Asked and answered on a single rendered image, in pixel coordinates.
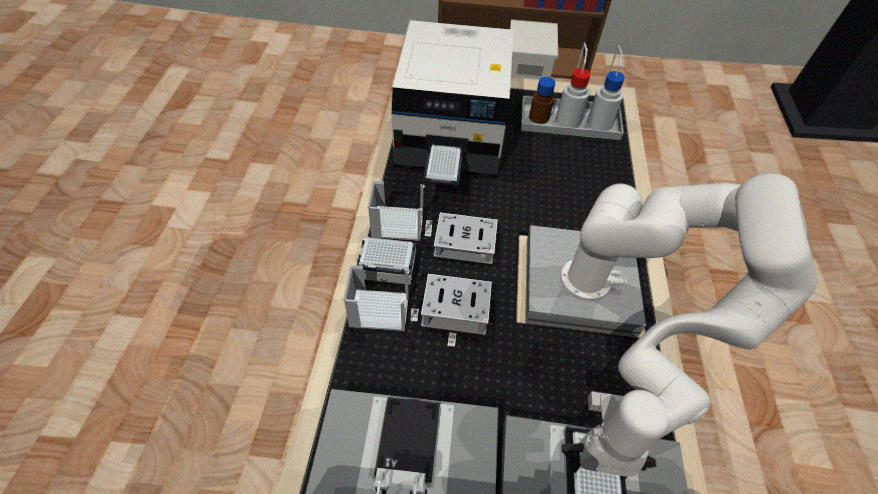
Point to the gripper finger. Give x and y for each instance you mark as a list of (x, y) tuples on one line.
[(572, 452), (650, 462)]

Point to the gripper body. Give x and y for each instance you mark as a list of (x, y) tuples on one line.
[(595, 458)]

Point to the red bottle cap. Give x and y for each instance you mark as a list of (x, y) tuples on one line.
[(579, 79)]

